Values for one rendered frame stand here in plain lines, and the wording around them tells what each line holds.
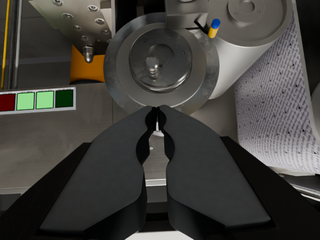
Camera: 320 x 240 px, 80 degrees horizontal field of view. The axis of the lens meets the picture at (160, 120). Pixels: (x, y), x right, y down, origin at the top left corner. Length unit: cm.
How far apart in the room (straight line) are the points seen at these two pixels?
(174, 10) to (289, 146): 25
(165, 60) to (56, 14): 38
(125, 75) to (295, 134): 24
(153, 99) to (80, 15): 36
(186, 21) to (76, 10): 33
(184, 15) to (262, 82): 20
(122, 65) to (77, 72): 185
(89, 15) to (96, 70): 156
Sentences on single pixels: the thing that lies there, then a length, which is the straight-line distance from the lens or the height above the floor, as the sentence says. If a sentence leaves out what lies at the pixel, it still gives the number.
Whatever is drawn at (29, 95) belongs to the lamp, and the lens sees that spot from 72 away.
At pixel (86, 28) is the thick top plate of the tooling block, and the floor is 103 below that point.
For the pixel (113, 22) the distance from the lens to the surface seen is 30.
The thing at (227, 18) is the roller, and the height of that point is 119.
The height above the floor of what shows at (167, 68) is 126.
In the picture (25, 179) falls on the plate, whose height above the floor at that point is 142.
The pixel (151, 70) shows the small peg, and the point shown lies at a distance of 20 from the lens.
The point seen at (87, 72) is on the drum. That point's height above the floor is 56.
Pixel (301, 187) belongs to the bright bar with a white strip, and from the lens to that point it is 44.
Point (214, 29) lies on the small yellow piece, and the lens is 23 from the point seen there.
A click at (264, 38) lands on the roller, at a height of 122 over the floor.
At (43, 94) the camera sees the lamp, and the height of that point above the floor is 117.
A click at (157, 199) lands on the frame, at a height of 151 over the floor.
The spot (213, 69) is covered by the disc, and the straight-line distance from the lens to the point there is 26.
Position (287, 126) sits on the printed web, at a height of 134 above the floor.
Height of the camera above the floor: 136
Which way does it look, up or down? 9 degrees down
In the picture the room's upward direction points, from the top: 176 degrees clockwise
